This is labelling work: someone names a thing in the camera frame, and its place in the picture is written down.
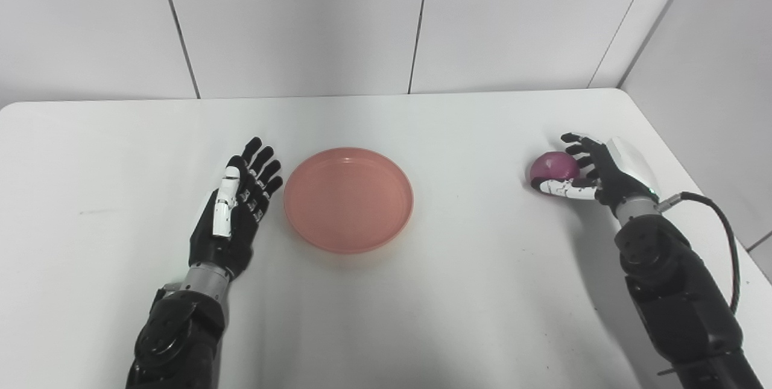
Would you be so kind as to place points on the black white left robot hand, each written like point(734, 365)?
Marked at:
point(217, 247)

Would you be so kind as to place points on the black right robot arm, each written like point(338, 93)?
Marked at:
point(675, 292)

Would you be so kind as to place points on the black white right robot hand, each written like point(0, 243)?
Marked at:
point(621, 181)

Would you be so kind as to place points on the pink round plate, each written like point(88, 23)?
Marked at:
point(348, 199)

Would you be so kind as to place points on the purple red onion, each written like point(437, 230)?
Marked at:
point(555, 166)

